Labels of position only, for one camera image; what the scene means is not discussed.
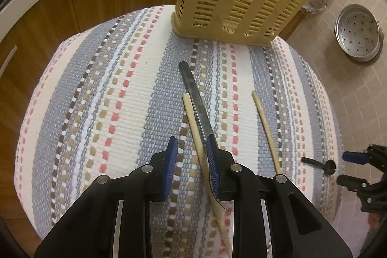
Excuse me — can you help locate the striped woven table mat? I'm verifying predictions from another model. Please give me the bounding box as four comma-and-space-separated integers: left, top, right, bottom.
14, 6, 342, 257

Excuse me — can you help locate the steel steamer pot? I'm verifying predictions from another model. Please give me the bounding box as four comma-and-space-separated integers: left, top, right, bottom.
334, 4, 384, 65

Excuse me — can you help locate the long wooden chopstick left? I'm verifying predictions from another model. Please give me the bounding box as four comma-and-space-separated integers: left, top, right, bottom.
182, 93, 232, 257

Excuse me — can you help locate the black handled floor utensil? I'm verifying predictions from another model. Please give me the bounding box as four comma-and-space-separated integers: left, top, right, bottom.
301, 156, 336, 176

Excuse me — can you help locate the wooden chopstick on mat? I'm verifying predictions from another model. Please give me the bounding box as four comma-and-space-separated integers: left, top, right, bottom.
251, 90, 282, 174

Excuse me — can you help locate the person's right hand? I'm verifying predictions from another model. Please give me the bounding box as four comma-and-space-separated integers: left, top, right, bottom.
368, 213, 386, 228

